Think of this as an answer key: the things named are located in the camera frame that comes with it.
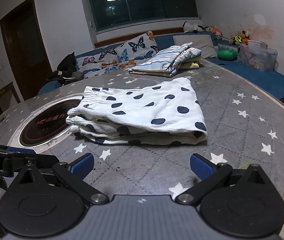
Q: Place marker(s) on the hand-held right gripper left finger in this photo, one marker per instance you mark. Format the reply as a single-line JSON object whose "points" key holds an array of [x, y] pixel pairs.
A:
{"points": [[83, 166]]}

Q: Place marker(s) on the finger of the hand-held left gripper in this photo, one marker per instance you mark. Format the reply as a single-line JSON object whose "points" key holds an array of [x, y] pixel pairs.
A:
{"points": [[31, 158], [20, 150]]}

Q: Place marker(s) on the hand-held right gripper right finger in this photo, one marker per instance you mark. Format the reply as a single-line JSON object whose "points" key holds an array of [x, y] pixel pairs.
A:
{"points": [[202, 166]]}

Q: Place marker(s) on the white navy polka-dot pants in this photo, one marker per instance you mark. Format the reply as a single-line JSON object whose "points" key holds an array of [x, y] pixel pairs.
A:
{"points": [[144, 110]]}

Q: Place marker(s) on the round black induction hob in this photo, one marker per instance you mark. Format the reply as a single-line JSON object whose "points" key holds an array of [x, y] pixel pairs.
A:
{"points": [[44, 127]]}

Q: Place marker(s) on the black pen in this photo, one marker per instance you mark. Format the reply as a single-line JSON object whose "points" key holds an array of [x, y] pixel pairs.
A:
{"points": [[0, 123]]}

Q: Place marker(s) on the grey star-print tablecloth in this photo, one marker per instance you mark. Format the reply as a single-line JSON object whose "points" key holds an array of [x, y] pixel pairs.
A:
{"points": [[232, 130]]}

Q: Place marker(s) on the olive garment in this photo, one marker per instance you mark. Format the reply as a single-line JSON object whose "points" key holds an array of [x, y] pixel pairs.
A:
{"points": [[78, 75]]}

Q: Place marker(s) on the yellow cloth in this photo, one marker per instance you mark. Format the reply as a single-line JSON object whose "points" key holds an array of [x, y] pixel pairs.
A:
{"points": [[190, 65]]}

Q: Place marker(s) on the dark wooden door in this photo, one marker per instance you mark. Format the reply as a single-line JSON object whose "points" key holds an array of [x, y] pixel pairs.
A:
{"points": [[26, 47]]}

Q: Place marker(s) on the blue sofa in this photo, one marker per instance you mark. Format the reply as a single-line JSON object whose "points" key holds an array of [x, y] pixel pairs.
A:
{"points": [[257, 77]]}

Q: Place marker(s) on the butterfly print pillow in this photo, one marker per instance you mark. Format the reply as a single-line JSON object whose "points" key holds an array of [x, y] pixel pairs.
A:
{"points": [[139, 48], [97, 61]]}

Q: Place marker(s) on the folded blue striped blanket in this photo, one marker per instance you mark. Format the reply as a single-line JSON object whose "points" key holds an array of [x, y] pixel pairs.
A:
{"points": [[159, 63]]}

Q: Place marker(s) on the green plastic bowl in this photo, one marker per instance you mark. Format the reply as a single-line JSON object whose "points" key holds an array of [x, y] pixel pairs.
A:
{"points": [[226, 54]]}

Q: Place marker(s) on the clear plastic storage box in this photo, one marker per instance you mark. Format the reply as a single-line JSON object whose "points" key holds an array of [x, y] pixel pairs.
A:
{"points": [[258, 56]]}

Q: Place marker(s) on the grey cushion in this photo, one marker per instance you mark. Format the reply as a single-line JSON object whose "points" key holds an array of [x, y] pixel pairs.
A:
{"points": [[194, 42]]}

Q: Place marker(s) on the brown plush bear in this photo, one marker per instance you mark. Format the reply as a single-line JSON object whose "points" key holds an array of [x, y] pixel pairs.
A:
{"points": [[239, 37]]}

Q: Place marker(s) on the pink plush toy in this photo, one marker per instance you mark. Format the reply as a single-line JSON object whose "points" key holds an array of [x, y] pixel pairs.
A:
{"points": [[215, 31]]}

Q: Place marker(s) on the white and black plush dog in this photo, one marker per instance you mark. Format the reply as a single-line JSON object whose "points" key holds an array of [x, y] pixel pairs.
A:
{"points": [[192, 27]]}

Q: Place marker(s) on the dark window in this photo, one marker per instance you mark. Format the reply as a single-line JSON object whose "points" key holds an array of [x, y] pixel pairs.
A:
{"points": [[142, 5]]}

